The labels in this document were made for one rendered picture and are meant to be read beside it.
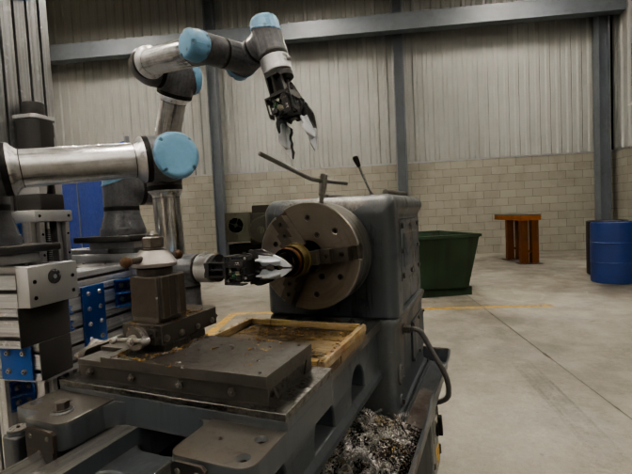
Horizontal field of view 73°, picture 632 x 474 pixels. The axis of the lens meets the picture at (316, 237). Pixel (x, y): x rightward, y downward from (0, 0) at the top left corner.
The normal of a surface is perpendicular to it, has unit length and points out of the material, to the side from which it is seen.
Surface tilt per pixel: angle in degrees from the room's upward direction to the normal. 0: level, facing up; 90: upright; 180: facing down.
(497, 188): 90
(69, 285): 90
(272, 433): 0
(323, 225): 90
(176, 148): 90
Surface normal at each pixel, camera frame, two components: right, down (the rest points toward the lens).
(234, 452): -0.05, -1.00
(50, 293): 0.97, -0.04
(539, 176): -0.10, 0.06
